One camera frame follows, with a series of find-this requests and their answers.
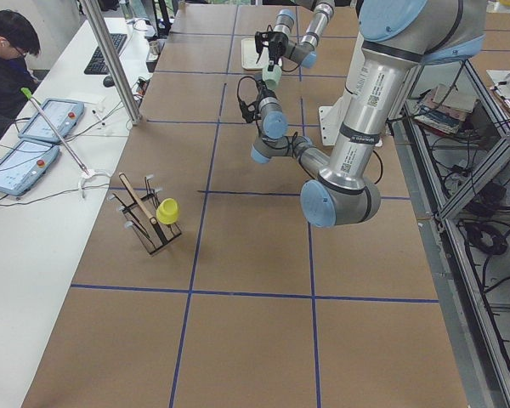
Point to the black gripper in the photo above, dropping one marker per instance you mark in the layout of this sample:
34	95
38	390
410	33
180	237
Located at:
274	46

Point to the pale green plastic cup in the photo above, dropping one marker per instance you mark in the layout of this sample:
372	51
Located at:
271	79

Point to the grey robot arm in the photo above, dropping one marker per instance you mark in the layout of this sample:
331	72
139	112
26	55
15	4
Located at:
397	36
303	52

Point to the cream bear print tray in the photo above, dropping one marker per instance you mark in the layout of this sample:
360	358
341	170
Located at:
251	60

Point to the yellow plastic cup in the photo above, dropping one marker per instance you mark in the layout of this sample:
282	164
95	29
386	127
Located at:
168	211

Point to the silver metal cylinder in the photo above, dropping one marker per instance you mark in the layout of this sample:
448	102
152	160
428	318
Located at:
154	51

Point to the black computer mouse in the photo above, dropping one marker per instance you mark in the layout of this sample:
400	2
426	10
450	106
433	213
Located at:
108	82

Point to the stack of books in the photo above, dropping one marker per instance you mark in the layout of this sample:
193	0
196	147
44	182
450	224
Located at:
444	109

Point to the seated person black hair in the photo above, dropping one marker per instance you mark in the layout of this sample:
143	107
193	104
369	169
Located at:
18	38

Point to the lower teach pendant tablet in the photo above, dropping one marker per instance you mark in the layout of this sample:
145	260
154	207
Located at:
25	164

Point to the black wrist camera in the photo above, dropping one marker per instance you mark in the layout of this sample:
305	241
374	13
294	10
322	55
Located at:
248	111

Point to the aluminium frame post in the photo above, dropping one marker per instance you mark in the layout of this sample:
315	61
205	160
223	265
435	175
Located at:
103	37

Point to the black wire cup rack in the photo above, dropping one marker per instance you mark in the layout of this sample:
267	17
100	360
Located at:
140	215

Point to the aluminium frame rail structure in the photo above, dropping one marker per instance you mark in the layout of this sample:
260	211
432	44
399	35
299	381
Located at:
462	182

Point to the green handled metal rod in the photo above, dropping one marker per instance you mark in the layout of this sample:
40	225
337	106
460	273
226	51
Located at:
28	94

